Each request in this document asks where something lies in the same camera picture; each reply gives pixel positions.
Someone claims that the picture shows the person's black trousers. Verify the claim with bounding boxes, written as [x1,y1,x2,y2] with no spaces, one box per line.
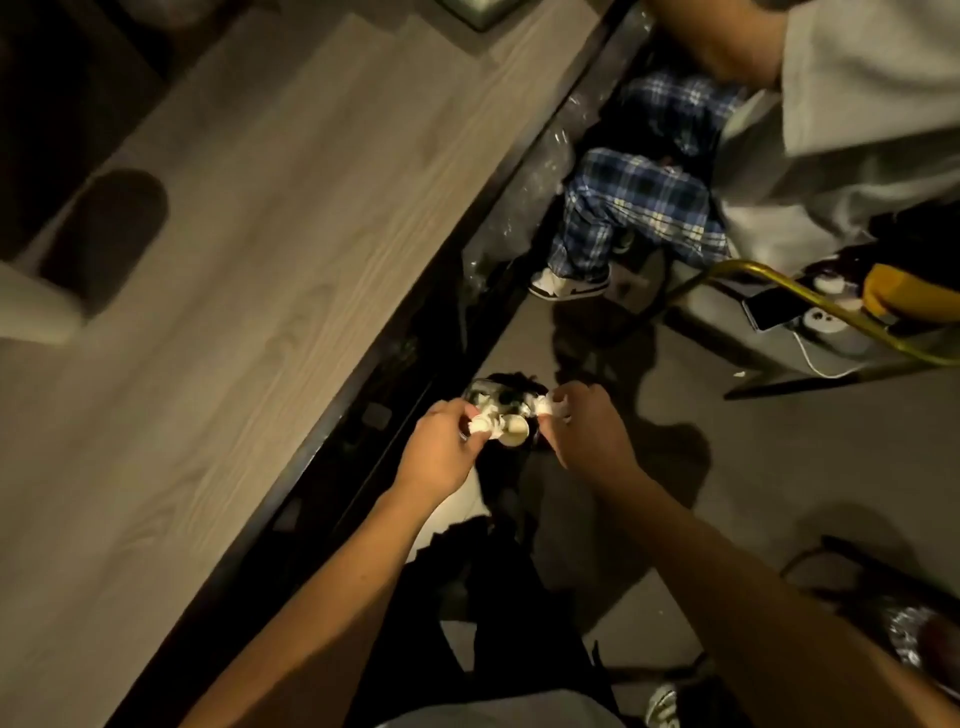
[346,465,622,728]

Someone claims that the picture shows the person's left forearm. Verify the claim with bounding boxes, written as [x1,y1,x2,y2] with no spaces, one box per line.
[178,480,472,728]

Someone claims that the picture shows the person's right hand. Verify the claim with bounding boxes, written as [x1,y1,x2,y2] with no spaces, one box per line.
[536,380,640,490]

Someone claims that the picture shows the white charging cable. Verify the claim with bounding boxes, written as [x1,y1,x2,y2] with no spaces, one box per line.
[791,330,871,381]

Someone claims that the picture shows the black smartphone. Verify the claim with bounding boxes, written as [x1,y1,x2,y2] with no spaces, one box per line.
[742,286,807,333]

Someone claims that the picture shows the person's left hand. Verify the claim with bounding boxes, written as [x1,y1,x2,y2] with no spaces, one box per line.
[391,398,490,505]

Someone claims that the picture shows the gold metal chair frame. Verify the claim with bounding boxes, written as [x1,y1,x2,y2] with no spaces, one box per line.
[663,258,960,369]

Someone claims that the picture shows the crinkled silver foil bag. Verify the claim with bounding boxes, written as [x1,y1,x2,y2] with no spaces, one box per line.
[879,603,960,676]

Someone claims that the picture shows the grey-green tray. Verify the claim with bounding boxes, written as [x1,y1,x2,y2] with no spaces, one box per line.
[437,0,526,33]

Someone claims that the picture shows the person's right forearm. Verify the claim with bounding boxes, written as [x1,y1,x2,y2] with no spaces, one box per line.
[592,461,960,728]

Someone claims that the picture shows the person's white shoe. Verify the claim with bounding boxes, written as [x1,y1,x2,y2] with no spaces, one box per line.
[643,682,682,728]
[528,265,613,303]

